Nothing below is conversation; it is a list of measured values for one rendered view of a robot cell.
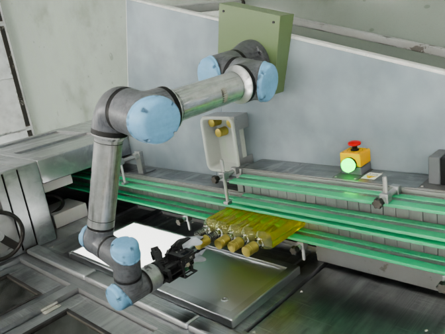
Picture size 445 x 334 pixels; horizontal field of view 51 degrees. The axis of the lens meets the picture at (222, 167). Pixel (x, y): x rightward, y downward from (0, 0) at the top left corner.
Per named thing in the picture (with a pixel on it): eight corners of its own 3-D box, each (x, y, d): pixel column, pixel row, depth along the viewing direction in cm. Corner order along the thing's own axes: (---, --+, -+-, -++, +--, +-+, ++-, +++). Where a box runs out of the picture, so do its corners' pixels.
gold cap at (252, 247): (261, 248, 141) (251, 254, 138) (254, 252, 144) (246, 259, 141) (254, 238, 142) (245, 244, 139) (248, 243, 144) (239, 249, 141)
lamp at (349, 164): (344, 169, 147) (339, 173, 145) (343, 156, 146) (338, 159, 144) (357, 171, 144) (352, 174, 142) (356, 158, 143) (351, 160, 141)
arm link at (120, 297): (119, 293, 120) (122, 319, 123) (152, 274, 127) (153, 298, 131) (101, 279, 125) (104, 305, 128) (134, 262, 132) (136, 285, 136)
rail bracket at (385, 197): (391, 191, 133) (369, 208, 124) (389, 167, 131) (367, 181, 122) (404, 193, 130) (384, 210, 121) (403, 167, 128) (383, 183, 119)
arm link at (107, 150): (82, 78, 119) (69, 251, 132) (107, 86, 112) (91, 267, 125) (119, 80, 128) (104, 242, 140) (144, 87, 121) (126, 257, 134)
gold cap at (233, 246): (243, 248, 147) (234, 254, 144) (235, 242, 148) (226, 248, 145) (245, 240, 145) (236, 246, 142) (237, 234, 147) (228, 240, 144)
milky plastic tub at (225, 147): (221, 164, 195) (207, 170, 189) (213, 111, 189) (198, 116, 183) (253, 167, 183) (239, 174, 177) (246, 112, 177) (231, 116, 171)
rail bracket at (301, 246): (311, 248, 159) (289, 265, 150) (309, 230, 158) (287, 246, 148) (322, 250, 157) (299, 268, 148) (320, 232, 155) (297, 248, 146)
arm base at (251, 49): (237, 34, 160) (218, 39, 154) (272, 46, 152) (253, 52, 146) (234, 75, 168) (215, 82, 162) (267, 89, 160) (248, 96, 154)
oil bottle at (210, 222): (241, 213, 177) (202, 235, 163) (239, 199, 176) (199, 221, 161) (252, 215, 174) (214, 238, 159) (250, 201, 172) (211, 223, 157)
